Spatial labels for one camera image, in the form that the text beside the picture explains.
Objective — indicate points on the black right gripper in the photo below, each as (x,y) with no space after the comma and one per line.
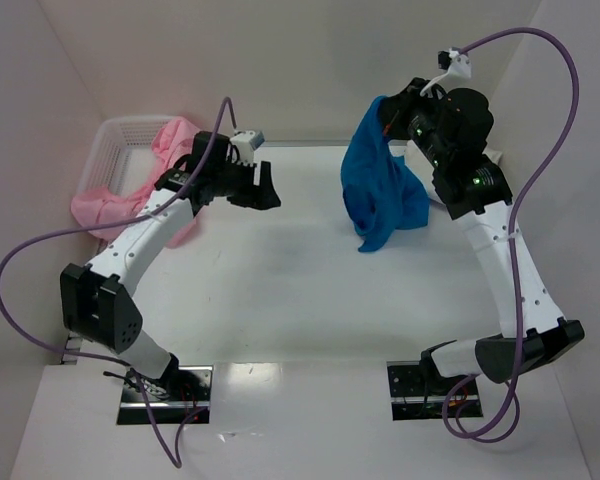
(397,112)

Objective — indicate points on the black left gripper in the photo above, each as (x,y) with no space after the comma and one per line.
(247,182)

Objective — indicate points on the blue t shirt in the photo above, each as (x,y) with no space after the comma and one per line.
(380,193)

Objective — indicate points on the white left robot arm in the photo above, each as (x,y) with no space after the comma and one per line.
(97,298)

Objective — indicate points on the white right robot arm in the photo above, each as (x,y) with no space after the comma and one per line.
(449,128)

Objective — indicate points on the white folded t shirt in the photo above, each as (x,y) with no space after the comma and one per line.
(414,157)

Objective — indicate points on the pink t shirt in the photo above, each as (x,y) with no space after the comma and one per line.
(100,206)

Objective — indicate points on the white plastic basket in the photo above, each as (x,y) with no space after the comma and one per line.
(121,158)

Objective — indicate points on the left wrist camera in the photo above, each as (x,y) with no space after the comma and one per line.
(247,142)

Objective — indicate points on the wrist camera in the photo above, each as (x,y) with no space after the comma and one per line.
(456,71)
(247,142)

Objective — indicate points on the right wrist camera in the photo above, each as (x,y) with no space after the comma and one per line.
(456,71)

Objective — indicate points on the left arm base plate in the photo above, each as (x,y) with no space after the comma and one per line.
(170,409)

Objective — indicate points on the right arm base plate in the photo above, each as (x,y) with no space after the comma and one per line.
(414,398)

